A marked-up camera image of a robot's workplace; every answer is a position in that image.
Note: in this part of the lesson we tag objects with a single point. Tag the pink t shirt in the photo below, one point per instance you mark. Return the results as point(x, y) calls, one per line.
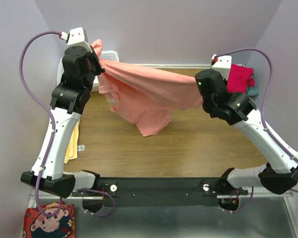
point(145, 96)

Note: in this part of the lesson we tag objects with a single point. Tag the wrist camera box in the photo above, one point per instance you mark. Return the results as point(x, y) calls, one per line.
point(222, 65)
point(76, 37)

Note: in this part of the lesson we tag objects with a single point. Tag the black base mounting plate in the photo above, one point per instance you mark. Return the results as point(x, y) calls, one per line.
point(142, 192)

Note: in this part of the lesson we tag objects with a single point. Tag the folded yellow towel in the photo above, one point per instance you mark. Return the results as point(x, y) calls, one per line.
point(72, 149)

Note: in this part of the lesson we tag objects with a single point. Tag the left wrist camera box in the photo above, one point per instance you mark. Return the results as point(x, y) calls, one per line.
point(76, 37)

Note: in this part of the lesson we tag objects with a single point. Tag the aluminium frame rail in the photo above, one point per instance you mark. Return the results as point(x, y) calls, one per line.
point(259, 192)

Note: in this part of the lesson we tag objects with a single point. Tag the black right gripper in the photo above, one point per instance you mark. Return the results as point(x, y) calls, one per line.
point(225, 82)

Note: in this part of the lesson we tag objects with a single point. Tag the white plastic basket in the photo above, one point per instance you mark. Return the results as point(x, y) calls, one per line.
point(105, 55)

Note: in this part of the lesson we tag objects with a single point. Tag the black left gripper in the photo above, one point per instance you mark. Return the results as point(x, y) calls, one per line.
point(92, 55)

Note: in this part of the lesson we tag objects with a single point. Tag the folded blue t shirt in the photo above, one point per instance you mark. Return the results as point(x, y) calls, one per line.
point(254, 89)

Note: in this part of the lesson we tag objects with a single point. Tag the red cartoon print cloth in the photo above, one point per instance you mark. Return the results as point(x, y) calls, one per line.
point(61, 225)

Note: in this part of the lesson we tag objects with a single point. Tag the folded red t shirt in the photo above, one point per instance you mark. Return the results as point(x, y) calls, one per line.
point(239, 79)

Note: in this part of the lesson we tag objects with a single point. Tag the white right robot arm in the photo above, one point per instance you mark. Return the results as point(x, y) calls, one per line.
point(280, 173)

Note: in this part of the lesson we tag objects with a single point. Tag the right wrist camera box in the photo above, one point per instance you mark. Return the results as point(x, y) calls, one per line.
point(222, 65)

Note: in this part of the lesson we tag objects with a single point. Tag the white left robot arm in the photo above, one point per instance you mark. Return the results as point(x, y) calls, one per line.
point(67, 105)

